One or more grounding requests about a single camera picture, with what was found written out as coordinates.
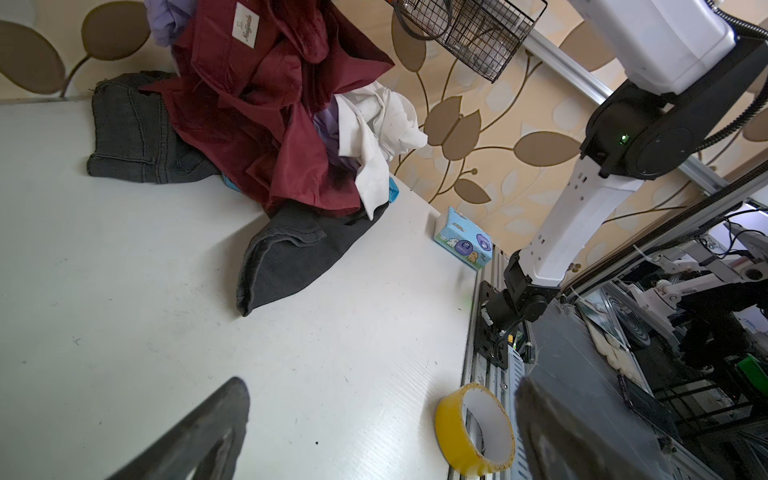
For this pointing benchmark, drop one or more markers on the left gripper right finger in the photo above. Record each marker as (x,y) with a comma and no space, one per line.
(559,445)

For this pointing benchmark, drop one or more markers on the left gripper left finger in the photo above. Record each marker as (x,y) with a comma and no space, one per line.
(205,444)

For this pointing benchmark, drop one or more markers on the maroon shirt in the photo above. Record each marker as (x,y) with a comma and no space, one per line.
(252,75)

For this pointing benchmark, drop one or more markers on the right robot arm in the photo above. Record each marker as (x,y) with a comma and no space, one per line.
(686,64)

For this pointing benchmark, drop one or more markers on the white cloth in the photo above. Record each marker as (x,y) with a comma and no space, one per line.
(376,124)

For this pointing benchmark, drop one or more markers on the purple cloth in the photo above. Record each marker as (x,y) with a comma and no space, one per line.
(168,18)

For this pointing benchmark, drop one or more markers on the yellow tape roll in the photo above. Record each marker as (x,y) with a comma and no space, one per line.
(474,432)

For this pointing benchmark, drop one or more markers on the blue tissue pack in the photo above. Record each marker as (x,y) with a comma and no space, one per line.
(463,238)

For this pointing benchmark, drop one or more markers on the dark grey jeans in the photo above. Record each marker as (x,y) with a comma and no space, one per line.
(136,142)

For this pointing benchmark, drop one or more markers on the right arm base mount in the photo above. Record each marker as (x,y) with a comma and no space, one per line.
(496,319)

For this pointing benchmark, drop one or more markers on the right wire basket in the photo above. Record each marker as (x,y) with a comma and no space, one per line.
(484,35)

